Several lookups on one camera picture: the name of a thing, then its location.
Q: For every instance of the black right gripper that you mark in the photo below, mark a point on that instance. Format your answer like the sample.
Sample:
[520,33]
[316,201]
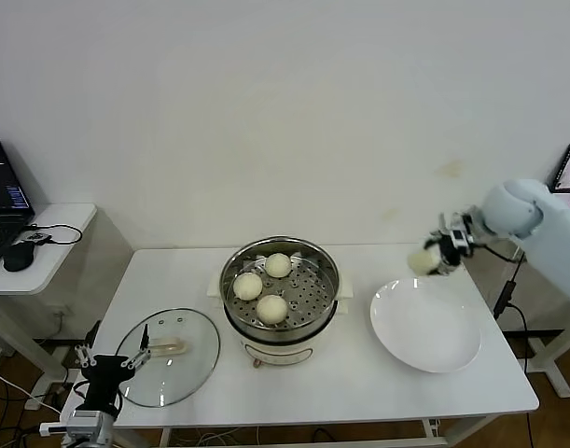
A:
[476,226]

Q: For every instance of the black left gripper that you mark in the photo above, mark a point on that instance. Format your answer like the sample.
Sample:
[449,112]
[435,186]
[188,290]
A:
[105,378]

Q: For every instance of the white steamed baozi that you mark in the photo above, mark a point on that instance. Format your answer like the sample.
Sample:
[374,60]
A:
[278,266]
[422,262]
[247,286]
[272,309]

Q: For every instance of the round glass pot lid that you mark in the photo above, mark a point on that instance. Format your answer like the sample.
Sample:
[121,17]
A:
[182,368]

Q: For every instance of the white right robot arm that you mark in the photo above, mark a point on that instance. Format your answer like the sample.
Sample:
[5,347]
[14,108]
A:
[560,242]

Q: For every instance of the stainless steel steamer pot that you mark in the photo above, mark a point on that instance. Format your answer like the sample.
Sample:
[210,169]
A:
[312,289]

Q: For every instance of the black inline power adapter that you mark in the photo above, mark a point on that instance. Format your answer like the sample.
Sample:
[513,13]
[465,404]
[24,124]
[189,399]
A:
[504,296]

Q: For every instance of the white round plate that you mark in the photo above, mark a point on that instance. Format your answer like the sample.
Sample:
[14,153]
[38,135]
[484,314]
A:
[424,326]

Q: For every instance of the black computer mouse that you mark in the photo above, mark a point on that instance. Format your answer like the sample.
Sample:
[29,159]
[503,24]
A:
[18,256]

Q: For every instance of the white side desk with mouse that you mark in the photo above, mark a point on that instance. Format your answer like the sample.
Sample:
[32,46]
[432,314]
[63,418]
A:
[56,224]

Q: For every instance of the cream electric cooker base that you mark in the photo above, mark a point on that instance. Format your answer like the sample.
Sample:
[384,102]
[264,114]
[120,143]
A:
[280,350]

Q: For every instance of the black laptop with dark screen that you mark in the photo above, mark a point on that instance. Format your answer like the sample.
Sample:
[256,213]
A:
[4,196]

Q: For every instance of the white wall socket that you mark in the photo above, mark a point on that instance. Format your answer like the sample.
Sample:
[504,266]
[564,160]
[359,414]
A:
[63,312]

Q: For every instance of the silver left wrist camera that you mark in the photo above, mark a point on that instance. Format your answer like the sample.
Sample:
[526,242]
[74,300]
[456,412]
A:
[55,428]

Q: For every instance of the white work table frame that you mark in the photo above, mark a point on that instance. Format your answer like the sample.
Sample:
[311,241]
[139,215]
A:
[428,431]

